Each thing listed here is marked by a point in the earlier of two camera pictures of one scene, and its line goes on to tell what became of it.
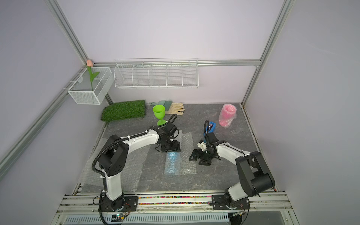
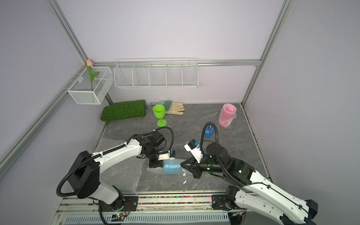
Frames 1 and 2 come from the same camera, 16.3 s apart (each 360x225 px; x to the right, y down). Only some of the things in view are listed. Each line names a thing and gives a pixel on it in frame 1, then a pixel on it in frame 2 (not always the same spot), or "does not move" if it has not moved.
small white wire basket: x=92 y=86 does not move
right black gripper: x=198 y=151 -> x=193 y=164
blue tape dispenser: x=212 y=126 does not move
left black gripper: x=175 y=147 -> x=158 y=163
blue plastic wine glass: x=172 y=157 -> x=172 y=168
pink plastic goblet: x=228 y=114 does not move
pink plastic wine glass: x=228 y=113 does not move
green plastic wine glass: x=159 y=111 does not move
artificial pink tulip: x=92 y=76 does not move
